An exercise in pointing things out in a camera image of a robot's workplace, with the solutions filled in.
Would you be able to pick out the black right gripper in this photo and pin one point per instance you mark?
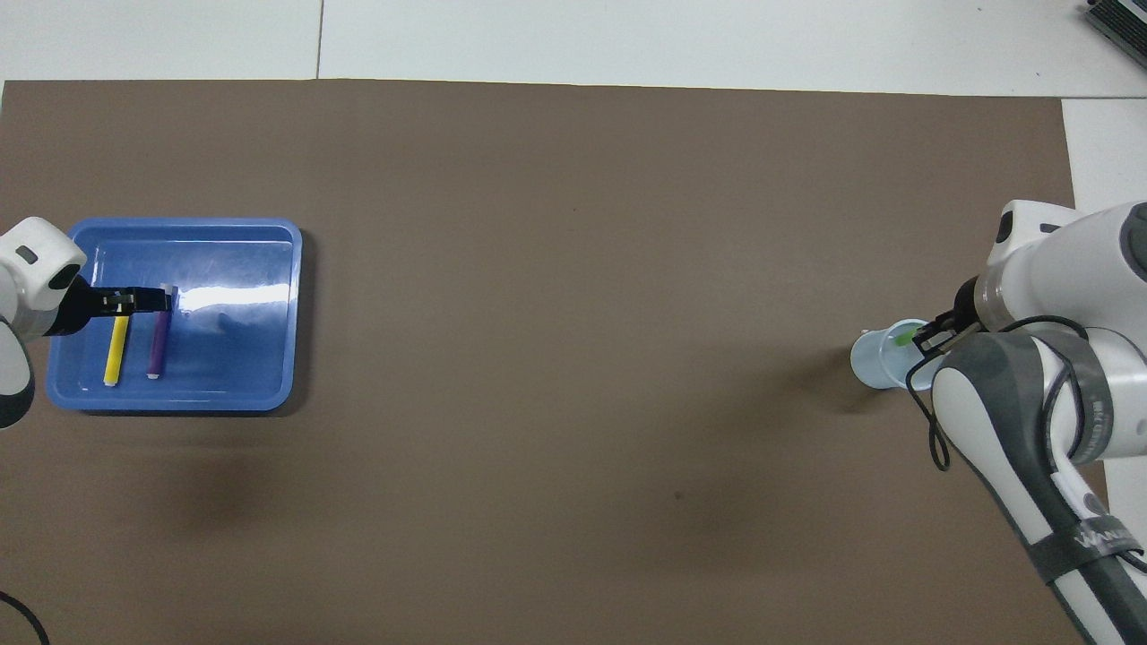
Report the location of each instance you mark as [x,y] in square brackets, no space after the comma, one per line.
[966,309]

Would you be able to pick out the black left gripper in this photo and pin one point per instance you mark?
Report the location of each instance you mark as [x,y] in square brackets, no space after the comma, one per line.
[81,305]

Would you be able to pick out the green marker pen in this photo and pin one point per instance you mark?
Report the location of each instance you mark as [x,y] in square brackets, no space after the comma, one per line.
[903,339]

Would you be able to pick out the purple marker pen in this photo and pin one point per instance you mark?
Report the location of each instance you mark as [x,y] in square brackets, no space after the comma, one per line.
[158,345]

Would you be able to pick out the yellow marker pen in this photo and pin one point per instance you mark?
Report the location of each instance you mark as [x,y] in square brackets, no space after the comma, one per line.
[115,354]

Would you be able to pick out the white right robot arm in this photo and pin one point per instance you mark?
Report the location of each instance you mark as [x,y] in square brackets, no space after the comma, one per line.
[1057,287]

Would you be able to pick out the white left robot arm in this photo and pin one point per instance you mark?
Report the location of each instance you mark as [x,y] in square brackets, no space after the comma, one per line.
[27,269]

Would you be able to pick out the translucent plastic cup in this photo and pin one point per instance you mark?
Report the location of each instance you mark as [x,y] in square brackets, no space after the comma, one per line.
[874,358]

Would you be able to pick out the blue plastic tray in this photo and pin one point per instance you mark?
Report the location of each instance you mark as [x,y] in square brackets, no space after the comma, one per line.
[242,358]

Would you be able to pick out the grey ribbed device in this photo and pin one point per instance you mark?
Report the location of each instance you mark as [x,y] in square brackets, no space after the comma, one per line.
[1120,20]

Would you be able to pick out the brown table mat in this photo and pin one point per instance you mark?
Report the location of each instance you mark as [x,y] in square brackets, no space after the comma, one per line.
[573,269]

